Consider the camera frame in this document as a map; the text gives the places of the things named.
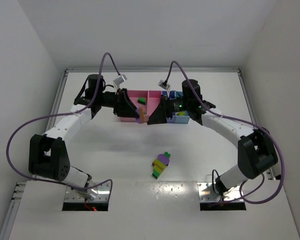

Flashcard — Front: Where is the lime green lego brick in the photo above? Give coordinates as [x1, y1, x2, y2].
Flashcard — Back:
[176, 111, 186, 116]

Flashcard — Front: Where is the dark green lego brick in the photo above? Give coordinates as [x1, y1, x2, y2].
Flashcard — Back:
[137, 97, 146, 105]

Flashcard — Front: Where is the purple orange lego piece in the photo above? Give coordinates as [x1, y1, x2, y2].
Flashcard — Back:
[136, 107, 146, 124]

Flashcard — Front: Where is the multicolour lego stack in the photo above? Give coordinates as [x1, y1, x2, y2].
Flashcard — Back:
[152, 151, 171, 179]

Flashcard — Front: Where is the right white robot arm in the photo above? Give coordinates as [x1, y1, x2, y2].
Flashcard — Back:
[147, 79, 278, 195]

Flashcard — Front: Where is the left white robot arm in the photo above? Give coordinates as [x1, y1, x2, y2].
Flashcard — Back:
[28, 74, 140, 188]

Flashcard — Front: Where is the light blue bin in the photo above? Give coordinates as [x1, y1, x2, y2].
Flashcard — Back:
[174, 91, 190, 124]

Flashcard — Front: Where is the large pink bin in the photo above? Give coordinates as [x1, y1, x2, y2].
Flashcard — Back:
[119, 89, 149, 123]

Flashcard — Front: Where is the dark blue bin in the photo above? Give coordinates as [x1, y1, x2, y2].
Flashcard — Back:
[161, 90, 176, 124]

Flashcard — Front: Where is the small pink bin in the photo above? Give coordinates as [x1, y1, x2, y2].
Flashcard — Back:
[144, 90, 162, 122]

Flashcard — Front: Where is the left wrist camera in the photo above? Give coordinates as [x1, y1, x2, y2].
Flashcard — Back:
[112, 74, 127, 89]

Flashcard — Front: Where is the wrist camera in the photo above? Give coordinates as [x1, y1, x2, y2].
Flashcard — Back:
[112, 74, 127, 89]
[158, 80, 171, 91]

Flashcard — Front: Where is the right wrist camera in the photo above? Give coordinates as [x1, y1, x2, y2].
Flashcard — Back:
[158, 80, 171, 91]

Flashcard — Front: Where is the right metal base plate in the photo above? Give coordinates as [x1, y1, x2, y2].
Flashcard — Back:
[197, 182, 243, 204]

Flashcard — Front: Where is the metal base plate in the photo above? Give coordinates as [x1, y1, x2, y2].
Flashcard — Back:
[63, 183, 112, 204]
[197, 182, 243, 204]

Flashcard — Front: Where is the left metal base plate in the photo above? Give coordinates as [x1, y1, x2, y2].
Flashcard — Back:
[63, 183, 112, 204]

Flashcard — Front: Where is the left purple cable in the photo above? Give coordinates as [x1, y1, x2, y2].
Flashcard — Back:
[6, 52, 126, 198]

